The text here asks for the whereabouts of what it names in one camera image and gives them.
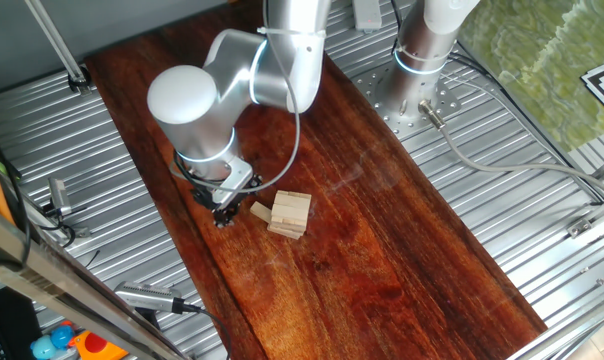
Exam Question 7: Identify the grey cable with metal connector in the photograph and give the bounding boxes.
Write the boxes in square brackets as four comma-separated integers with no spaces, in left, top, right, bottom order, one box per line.
[417,98,604,200]

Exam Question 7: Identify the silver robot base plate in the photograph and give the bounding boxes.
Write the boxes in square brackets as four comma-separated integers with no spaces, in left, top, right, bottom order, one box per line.
[354,59,463,142]

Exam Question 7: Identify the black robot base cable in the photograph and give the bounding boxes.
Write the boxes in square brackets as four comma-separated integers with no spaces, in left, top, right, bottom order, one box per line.
[446,49,604,205]

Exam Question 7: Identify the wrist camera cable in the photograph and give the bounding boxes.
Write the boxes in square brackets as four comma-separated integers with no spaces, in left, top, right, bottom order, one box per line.
[170,0,302,196]

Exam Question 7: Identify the black pole clamp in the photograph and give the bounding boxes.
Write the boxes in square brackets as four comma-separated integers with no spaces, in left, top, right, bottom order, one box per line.
[66,63,94,97]

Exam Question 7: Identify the white power strip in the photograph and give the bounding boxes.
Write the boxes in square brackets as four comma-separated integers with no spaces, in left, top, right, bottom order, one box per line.
[353,0,384,32]

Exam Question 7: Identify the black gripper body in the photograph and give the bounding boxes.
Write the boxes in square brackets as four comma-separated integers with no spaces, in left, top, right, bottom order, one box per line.
[190,188,241,216]

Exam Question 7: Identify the metal frame beam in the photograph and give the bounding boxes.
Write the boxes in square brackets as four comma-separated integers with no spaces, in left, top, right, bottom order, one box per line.
[0,197,193,360]

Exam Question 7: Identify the black camera cable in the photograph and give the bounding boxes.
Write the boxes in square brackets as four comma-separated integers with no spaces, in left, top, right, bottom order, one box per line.
[35,199,79,250]
[171,298,233,360]

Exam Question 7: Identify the green marbled panel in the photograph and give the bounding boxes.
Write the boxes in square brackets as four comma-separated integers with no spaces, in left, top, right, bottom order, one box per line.
[455,0,604,154]

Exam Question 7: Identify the silver support pole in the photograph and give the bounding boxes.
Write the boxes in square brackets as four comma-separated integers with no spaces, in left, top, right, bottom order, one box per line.
[23,0,86,84]

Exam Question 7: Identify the black device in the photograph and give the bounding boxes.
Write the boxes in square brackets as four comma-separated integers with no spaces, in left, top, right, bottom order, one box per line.
[0,287,44,360]

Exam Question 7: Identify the blue plastic toy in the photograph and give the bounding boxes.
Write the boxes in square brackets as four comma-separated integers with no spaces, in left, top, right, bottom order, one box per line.
[29,319,77,360]

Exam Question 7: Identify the orange emergency stop box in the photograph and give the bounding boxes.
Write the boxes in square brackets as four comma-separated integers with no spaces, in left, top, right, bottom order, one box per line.
[67,329,129,360]

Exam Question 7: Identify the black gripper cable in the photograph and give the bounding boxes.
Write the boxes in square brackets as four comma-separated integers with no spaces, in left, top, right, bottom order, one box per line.
[171,148,218,194]

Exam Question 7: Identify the silver depth camera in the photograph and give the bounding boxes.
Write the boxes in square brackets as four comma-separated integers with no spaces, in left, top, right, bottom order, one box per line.
[113,280,184,315]
[48,177,73,217]

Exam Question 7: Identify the reddish brown wooden board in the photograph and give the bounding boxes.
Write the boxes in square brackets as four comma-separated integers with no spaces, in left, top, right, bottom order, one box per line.
[84,0,549,360]

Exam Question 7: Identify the silver camera mounting bracket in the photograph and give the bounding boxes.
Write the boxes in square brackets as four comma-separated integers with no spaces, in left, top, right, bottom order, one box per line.
[212,155,256,212]

